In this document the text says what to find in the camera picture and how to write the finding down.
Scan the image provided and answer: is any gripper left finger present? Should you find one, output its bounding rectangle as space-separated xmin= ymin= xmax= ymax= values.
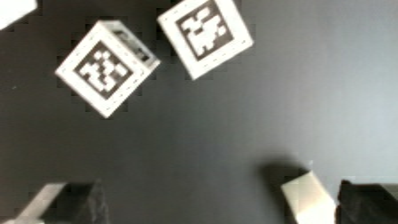
xmin=11 ymin=181 xmax=113 ymax=224

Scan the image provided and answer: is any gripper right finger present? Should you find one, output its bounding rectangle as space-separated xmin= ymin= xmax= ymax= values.
xmin=281 ymin=172 xmax=398 ymax=224

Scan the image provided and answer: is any white tagged cube left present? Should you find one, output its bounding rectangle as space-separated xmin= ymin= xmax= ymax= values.
xmin=56 ymin=20 xmax=161 ymax=118

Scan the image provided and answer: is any white tagged cube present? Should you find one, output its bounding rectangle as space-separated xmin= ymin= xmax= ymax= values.
xmin=56 ymin=20 xmax=161 ymax=118
xmin=159 ymin=0 xmax=255 ymax=79

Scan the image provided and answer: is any white tagged cube right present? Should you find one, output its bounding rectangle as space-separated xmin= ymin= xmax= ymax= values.
xmin=159 ymin=0 xmax=255 ymax=79

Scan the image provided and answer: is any white sheet with tags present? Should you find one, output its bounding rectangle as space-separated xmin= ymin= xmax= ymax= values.
xmin=0 ymin=0 xmax=38 ymax=30

